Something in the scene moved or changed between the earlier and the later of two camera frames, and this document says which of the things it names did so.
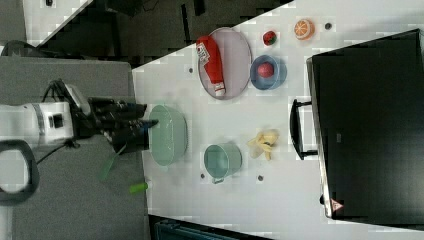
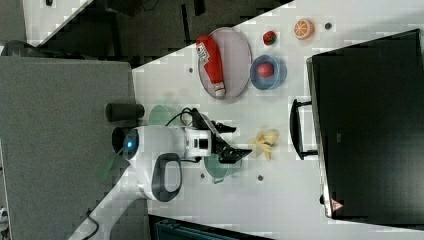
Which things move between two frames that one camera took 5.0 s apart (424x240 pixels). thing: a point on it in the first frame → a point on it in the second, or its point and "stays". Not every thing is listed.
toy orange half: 304,29 stays
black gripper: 118,120 → 227,154
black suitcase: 367,101 stays
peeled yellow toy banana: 263,143 stays
